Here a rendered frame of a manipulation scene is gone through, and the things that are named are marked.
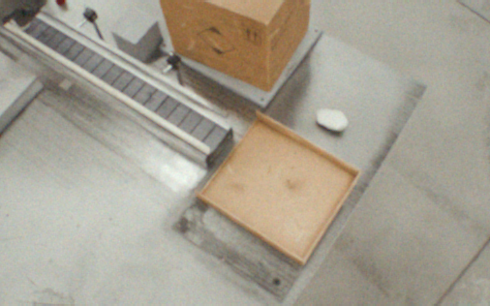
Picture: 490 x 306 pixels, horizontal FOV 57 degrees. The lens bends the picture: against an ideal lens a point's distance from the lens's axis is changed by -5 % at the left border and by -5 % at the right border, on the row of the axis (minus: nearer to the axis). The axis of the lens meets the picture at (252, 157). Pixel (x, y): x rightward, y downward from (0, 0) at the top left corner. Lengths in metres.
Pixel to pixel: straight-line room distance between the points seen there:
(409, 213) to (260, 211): 1.06
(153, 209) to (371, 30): 1.69
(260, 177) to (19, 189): 0.62
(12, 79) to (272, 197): 0.79
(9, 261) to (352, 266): 1.28
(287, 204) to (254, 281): 0.20
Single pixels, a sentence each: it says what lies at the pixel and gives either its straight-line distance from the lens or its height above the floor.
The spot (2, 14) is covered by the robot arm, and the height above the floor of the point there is 1.10.
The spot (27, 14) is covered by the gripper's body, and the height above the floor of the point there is 1.01.
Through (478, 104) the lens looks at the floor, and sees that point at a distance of 2.43.
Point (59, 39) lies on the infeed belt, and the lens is 1.46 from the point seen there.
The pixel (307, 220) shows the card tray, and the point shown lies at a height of 0.83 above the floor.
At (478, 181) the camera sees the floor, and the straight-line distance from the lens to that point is 2.23.
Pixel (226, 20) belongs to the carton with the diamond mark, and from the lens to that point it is 1.10.
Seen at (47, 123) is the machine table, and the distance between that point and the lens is 1.37.
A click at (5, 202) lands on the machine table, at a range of 1.32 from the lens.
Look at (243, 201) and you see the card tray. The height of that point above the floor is 0.83.
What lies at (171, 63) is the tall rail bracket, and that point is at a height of 0.97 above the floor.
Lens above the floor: 1.90
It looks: 65 degrees down
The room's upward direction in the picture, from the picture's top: 6 degrees counter-clockwise
